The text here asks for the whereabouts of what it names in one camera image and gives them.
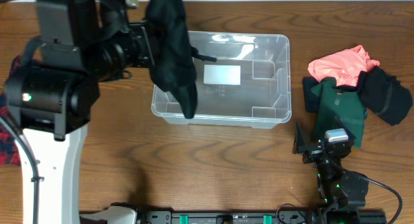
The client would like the black garment with stripe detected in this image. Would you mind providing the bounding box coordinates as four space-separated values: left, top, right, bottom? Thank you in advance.
356 66 413 126

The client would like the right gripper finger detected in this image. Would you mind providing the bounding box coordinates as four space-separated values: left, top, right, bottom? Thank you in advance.
292 122 307 154
334 117 356 141

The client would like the pink garment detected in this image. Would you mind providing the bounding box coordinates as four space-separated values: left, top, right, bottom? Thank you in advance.
308 45 380 87

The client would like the white label in bin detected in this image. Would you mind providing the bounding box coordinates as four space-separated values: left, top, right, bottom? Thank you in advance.
203 65 241 85

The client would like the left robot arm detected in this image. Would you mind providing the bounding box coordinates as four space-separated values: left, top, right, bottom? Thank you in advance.
2 0 156 223

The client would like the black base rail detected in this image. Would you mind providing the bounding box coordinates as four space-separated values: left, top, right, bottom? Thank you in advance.
138 210 388 224

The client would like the clear plastic storage bin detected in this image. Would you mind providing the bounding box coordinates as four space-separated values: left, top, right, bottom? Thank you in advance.
151 31 292 129

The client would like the dark navy garment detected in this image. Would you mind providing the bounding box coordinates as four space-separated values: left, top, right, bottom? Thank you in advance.
302 76 321 113

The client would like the dark green garment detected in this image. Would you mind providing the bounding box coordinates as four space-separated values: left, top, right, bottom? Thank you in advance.
310 77 366 148

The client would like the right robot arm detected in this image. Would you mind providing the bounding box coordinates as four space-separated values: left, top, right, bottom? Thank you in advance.
292 118 368 223

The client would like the red navy plaid shirt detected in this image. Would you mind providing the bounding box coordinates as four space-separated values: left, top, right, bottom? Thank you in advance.
0 54 25 167

